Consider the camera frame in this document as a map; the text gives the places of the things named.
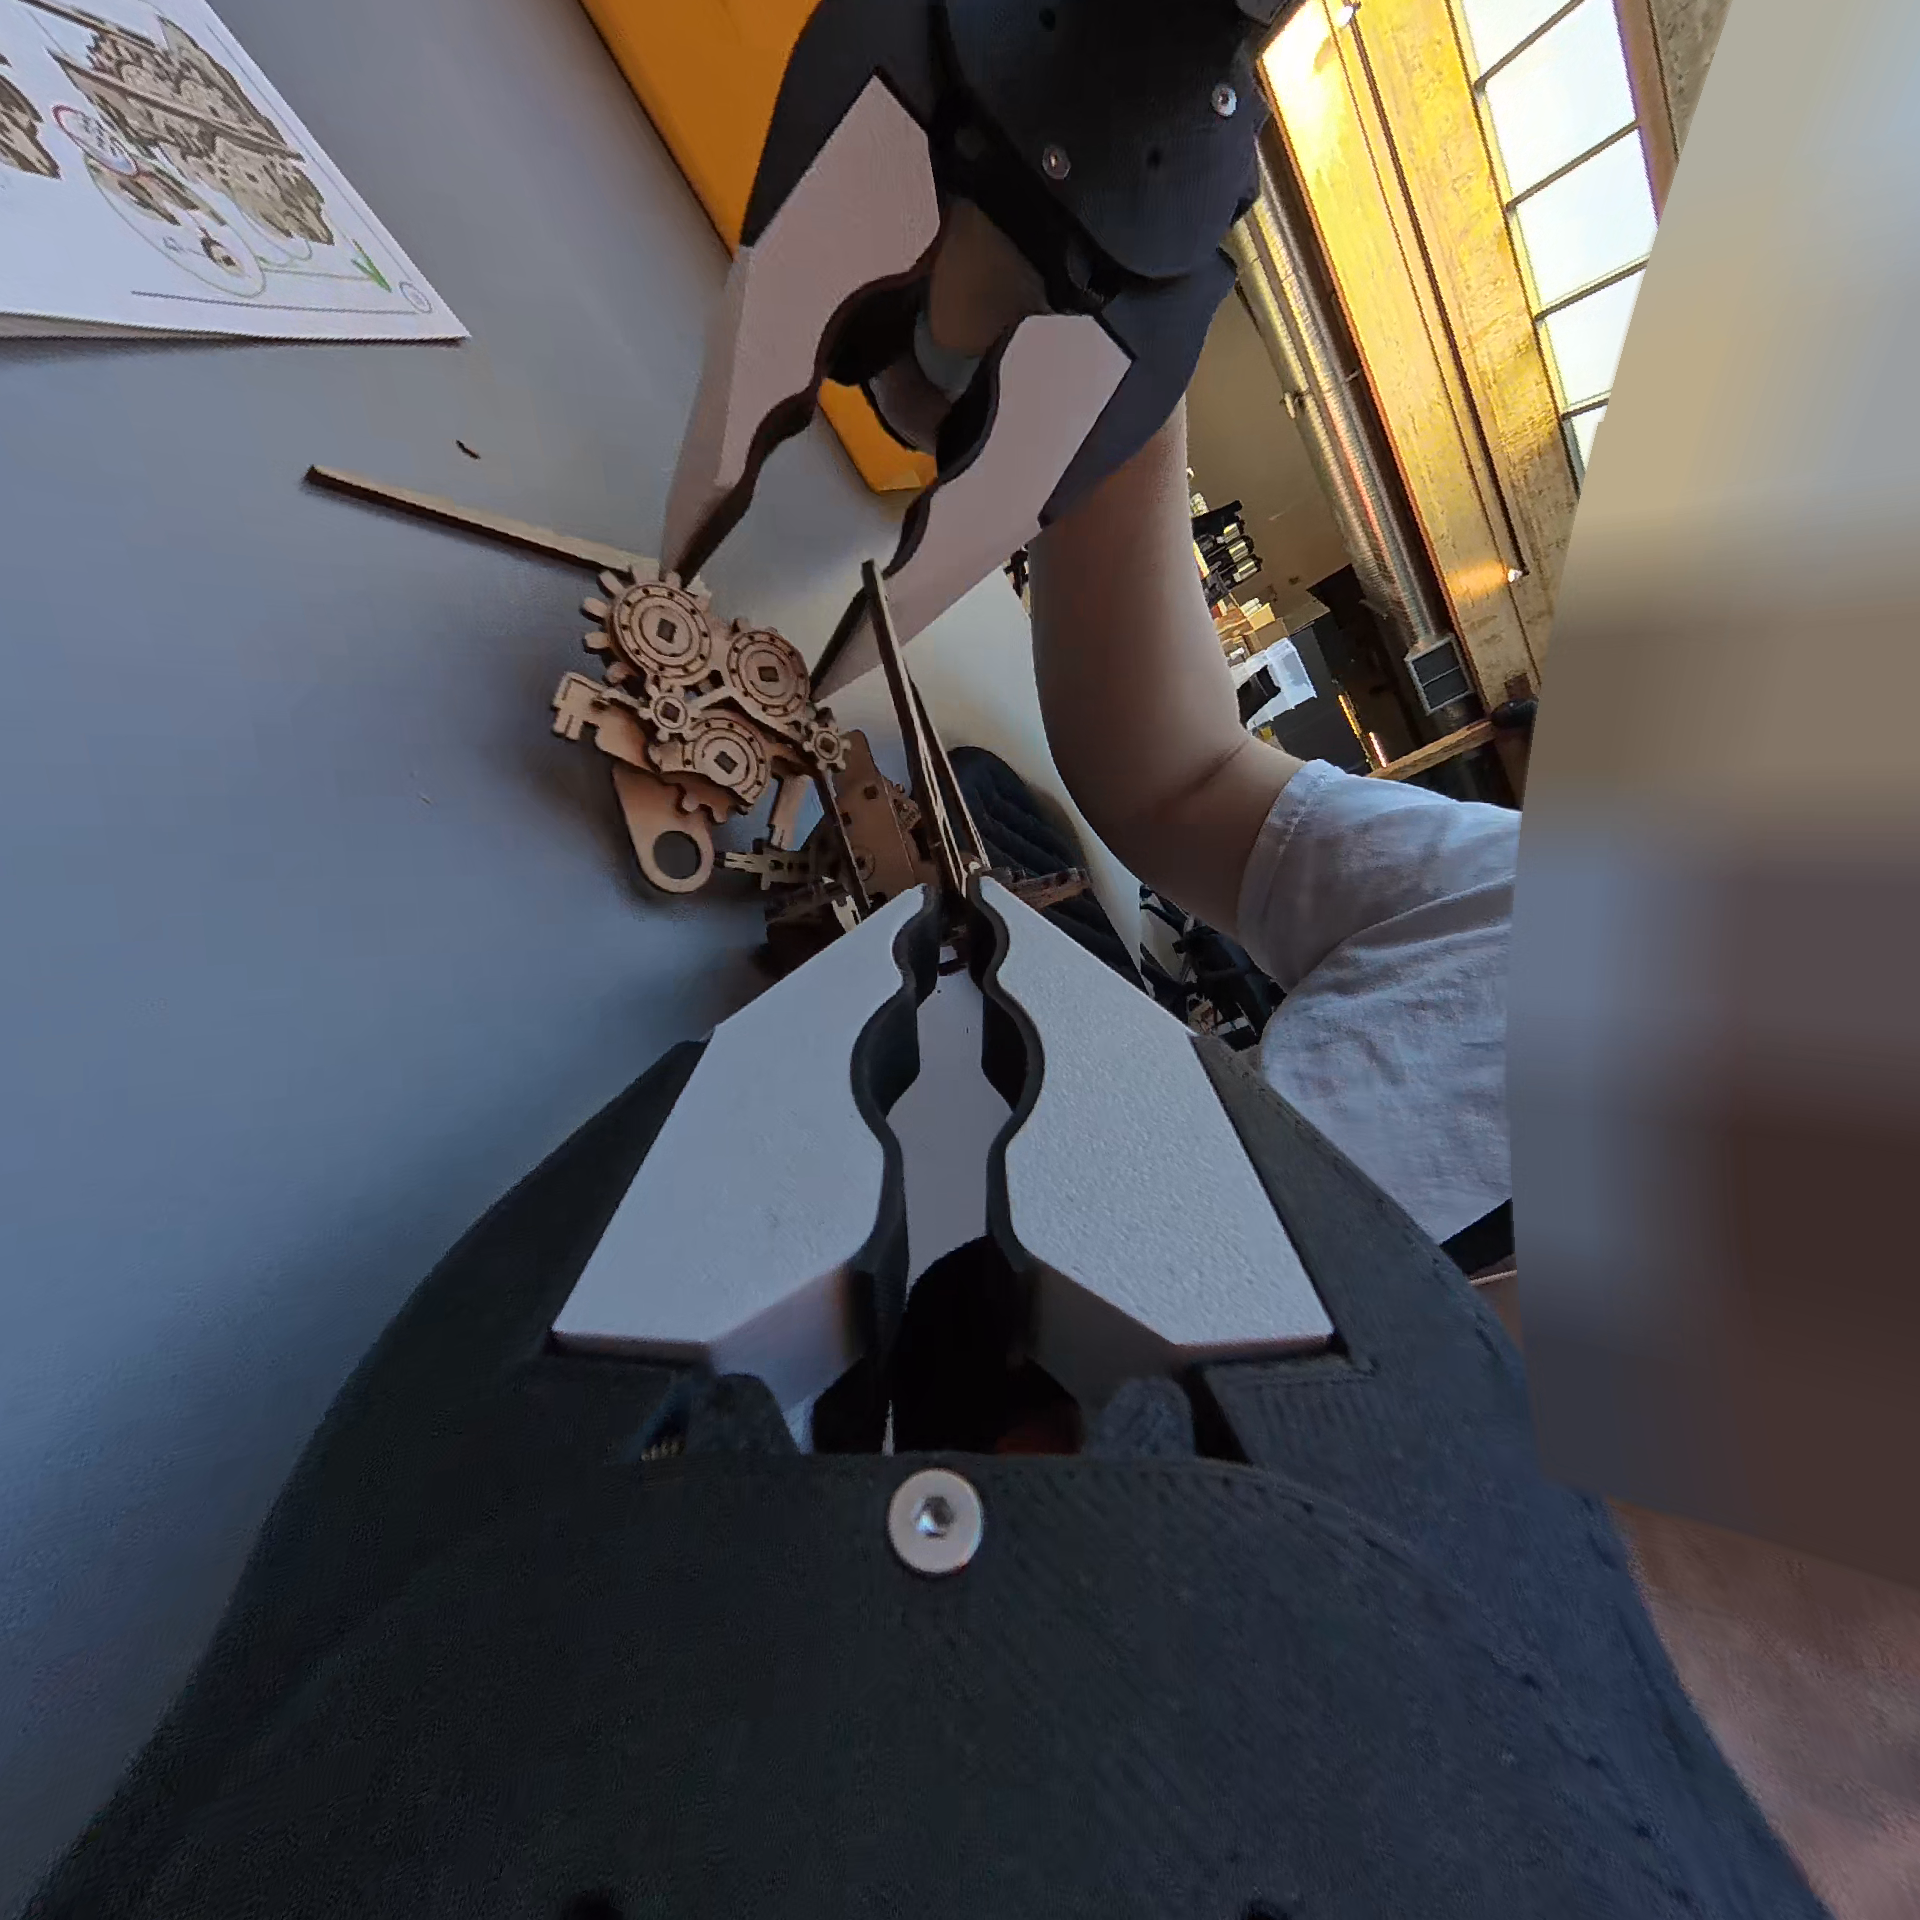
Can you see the thin wooden model frame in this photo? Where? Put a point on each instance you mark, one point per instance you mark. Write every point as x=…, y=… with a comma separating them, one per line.
x=908, y=704

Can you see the printed instruction sheet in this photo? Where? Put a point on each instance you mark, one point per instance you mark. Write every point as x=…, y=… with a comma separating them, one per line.
x=195, y=195

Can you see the dark shelf with boxes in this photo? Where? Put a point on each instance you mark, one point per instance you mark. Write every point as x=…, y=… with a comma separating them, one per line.
x=1252, y=547

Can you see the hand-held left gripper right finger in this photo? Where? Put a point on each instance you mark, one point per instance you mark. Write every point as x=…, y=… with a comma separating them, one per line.
x=1154, y=1185

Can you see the bright paned window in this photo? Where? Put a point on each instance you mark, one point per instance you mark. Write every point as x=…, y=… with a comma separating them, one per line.
x=1560, y=180

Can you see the long flat wooden strip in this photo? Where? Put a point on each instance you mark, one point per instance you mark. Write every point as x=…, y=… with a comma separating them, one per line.
x=451, y=509

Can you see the person's right forearm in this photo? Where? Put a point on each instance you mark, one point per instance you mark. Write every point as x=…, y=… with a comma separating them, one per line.
x=1140, y=704

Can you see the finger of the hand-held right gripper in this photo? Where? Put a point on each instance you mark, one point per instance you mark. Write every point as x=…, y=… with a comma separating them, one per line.
x=796, y=300
x=1049, y=420

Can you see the yellow plastic bin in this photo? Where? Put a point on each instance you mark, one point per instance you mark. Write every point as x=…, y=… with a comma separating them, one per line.
x=660, y=89

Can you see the wooden gear model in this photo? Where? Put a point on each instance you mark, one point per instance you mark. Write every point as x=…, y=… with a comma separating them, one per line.
x=674, y=645

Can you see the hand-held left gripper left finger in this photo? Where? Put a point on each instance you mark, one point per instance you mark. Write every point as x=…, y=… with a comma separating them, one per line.
x=735, y=1185

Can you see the silver ribbed duct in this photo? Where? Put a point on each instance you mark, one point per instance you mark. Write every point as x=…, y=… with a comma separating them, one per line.
x=1343, y=435

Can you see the black padded chair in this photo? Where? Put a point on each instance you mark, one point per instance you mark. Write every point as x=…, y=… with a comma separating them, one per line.
x=1019, y=819

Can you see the grey wall vent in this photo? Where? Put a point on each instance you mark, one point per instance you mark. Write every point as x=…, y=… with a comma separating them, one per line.
x=1443, y=675

